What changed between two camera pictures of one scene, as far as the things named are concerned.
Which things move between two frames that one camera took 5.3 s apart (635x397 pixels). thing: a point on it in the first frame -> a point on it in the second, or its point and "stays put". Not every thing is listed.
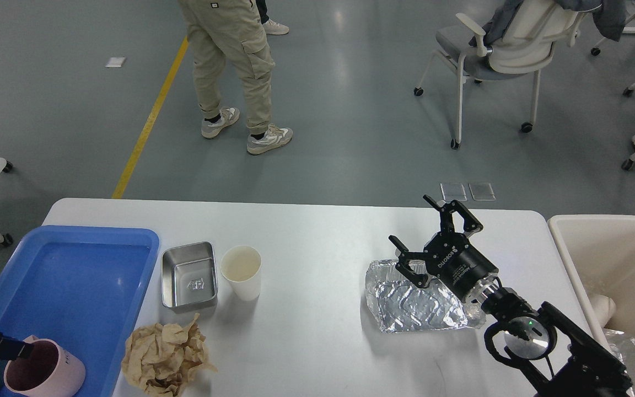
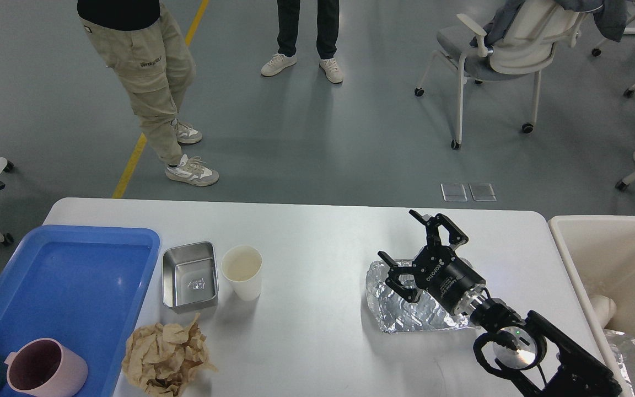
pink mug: (49, 371) stays put
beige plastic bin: (627, 259) stays put
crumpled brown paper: (160, 359) stays put
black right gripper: (448, 256) -> (437, 269)
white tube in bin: (604, 307) stays put
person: (272, 27) -> (327, 30)
